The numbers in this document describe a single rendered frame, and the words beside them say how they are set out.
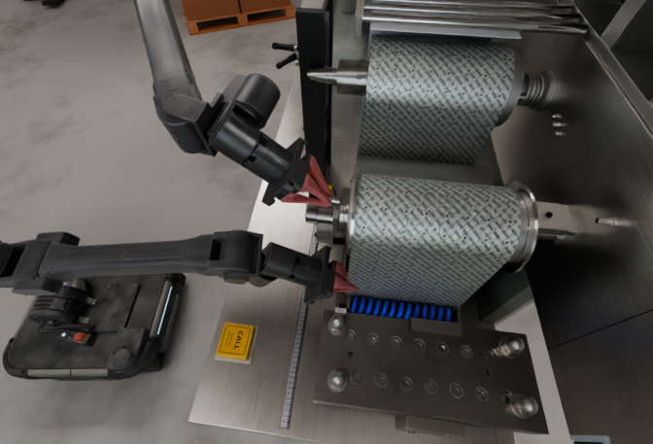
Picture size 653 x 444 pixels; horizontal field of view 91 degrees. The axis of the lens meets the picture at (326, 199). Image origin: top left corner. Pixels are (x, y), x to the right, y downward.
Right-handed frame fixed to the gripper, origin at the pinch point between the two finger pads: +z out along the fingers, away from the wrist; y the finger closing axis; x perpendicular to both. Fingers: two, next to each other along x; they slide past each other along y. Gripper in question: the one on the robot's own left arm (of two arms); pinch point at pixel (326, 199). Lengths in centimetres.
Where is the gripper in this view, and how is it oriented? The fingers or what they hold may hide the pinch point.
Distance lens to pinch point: 52.2
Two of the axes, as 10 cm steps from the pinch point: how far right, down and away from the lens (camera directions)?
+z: 7.4, 5.0, 4.4
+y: -1.7, 7.8, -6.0
